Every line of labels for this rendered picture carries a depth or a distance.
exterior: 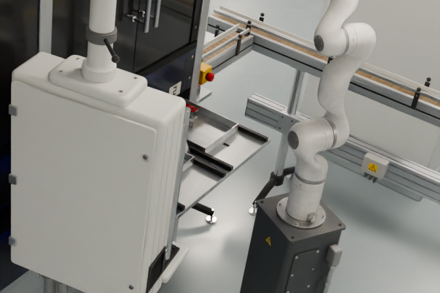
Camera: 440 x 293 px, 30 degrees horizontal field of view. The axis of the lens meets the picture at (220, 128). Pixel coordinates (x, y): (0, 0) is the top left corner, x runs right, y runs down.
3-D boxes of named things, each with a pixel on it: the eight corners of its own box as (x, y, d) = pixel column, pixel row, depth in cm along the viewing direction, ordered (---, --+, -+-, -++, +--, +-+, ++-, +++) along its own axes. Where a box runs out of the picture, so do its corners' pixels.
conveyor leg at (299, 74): (264, 184, 460) (289, 64, 419) (272, 176, 467) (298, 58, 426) (278, 190, 457) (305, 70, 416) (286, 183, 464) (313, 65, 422)
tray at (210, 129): (137, 123, 347) (138, 116, 345) (173, 100, 366) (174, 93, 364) (204, 155, 333) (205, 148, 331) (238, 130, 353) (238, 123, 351)
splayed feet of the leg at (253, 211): (245, 211, 449) (249, 191, 441) (288, 172, 486) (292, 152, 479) (257, 218, 446) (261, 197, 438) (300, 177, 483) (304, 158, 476)
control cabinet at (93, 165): (5, 266, 276) (4, 62, 234) (36, 234, 292) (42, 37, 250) (139, 322, 263) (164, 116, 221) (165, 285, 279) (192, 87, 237)
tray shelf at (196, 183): (76, 166, 318) (76, 162, 317) (179, 100, 371) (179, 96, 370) (177, 219, 300) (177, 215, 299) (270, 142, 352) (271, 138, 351)
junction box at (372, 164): (359, 170, 416) (364, 155, 412) (363, 165, 420) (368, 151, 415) (381, 180, 412) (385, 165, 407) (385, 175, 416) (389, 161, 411)
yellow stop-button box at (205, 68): (188, 80, 368) (190, 65, 364) (197, 74, 373) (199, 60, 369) (202, 86, 365) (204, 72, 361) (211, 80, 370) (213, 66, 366)
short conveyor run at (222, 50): (178, 101, 373) (182, 71, 365) (150, 88, 379) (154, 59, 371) (254, 52, 425) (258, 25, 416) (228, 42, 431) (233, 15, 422)
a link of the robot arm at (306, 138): (332, 180, 302) (347, 126, 289) (291, 190, 293) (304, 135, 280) (313, 162, 310) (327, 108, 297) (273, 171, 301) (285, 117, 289)
